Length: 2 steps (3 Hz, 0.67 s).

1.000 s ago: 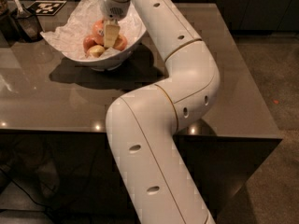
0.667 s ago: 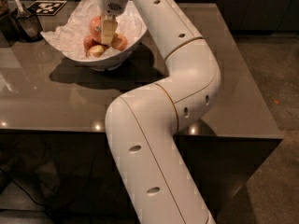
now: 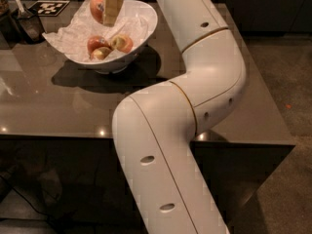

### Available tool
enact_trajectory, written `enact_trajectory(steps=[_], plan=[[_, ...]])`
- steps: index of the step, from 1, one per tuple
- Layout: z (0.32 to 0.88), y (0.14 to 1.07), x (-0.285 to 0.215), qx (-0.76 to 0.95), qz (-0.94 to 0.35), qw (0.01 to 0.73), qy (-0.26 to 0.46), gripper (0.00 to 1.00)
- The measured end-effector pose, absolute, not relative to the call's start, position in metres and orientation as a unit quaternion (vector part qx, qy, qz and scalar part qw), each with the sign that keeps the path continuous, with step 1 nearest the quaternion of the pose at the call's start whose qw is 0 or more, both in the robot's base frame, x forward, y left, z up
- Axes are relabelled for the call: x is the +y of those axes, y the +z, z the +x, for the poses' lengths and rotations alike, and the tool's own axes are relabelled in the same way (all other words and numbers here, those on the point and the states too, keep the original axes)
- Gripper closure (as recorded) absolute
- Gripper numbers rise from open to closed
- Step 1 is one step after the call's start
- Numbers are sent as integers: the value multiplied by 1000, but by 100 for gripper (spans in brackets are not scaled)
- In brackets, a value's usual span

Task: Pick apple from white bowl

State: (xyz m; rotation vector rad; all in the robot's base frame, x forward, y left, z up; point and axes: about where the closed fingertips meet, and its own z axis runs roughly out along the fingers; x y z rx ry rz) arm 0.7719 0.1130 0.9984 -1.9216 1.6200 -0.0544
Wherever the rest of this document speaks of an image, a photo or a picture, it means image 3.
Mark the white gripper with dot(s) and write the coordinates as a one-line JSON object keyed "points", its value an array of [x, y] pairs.
{"points": [[112, 8]]}

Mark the large red apple with sticker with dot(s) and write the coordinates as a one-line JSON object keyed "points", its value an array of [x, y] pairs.
{"points": [[96, 9]]}

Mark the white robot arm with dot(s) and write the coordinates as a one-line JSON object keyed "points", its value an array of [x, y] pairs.
{"points": [[152, 128]]}

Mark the red-yellow apple right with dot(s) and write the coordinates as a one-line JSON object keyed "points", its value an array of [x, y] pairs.
{"points": [[122, 42]]}

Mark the white bowl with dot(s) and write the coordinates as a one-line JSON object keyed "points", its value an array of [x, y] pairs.
{"points": [[117, 61]]}

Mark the white crumpled paper liner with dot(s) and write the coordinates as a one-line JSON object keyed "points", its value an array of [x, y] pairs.
{"points": [[72, 40]]}

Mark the black fiducial marker card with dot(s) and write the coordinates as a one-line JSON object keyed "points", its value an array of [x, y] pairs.
{"points": [[48, 8]]}

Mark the dark container with scoop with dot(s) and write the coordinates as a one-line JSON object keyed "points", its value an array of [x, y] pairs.
{"points": [[16, 27]]}

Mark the white-handled scoop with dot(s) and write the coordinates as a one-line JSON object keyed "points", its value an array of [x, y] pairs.
{"points": [[23, 12]]}

